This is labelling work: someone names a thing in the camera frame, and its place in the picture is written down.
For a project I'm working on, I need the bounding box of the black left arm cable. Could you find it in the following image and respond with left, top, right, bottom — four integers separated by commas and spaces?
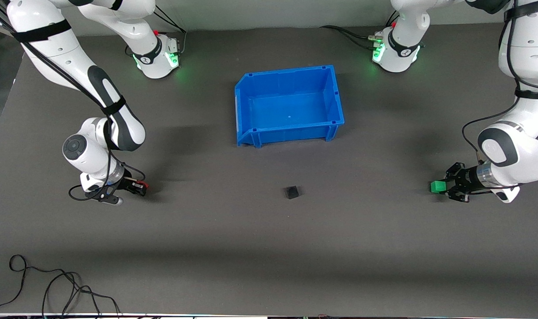
462, 0, 538, 165

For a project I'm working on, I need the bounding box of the loose black cable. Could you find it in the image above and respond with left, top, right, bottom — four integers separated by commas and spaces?
0, 255, 121, 318

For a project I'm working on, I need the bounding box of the black left base cable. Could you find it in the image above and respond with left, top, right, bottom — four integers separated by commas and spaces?
319, 10, 400, 50

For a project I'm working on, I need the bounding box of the black base cable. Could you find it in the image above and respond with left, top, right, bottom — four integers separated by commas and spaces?
125, 5, 188, 57
319, 10, 400, 50

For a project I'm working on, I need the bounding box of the blue plastic storage bin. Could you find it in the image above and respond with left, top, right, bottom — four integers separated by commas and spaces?
234, 65, 345, 148

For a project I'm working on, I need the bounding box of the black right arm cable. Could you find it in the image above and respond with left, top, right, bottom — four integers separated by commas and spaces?
0, 9, 146, 202

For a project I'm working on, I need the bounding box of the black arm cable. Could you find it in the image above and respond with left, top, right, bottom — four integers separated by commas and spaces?
0, 9, 146, 202
462, 0, 538, 165

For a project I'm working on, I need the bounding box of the black right base cable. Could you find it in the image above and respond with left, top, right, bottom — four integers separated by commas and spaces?
125, 5, 188, 57

